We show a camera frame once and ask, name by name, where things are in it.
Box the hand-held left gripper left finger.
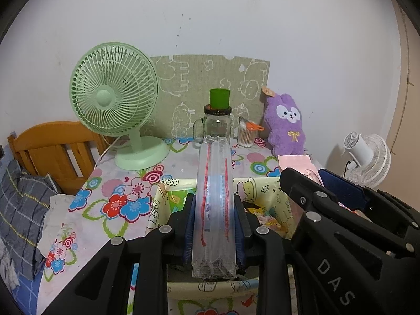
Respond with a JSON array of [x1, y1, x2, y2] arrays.
[[39, 193, 197, 315]]

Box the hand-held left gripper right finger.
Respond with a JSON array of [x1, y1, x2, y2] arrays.
[[234, 200, 293, 315]]

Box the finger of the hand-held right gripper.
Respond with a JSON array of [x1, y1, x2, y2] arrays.
[[319, 169, 420, 237], [280, 168, 420, 260]]

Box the pink paper packet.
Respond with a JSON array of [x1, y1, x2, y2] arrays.
[[277, 154, 322, 184]]

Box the clear plastic bag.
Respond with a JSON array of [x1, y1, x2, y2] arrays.
[[191, 134, 237, 281]]

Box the printed storage box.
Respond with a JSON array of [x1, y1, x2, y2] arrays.
[[146, 177, 296, 301]]

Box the white floor fan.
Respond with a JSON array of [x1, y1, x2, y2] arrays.
[[343, 131, 392, 189]]

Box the purple plush rabbit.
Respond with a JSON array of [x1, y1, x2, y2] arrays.
[[261, 86, 311, 156]]

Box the cotton swab jar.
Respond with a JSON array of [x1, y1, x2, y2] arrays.
[[238, 120, 260, 151]]

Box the beige door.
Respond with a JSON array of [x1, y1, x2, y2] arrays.
[[392, 0, 420, 204]]

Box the glass jar mug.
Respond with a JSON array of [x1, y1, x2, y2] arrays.
[[193, 104, 235, 148]]

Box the green plastic cup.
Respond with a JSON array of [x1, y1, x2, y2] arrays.
[[209, 88, 231, 110]]

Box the green printed board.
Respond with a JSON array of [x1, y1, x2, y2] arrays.
[[149, 55, 271, 138]]

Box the green desk fan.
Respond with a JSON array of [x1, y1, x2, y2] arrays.
[[70, 42, 169, 171]]

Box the wooden bed headboard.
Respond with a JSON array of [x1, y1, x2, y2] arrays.
[[7, 121, 112, 195]]

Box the grey plaid pillow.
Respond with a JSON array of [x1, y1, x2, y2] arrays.
[[0, 159, 60, 281]]

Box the blue bed sheet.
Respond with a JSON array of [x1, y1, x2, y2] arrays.
[[13, 269, 43, 315]]

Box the white fan cable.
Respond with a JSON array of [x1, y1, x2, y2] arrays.
[[95, 134, 130, 168]]

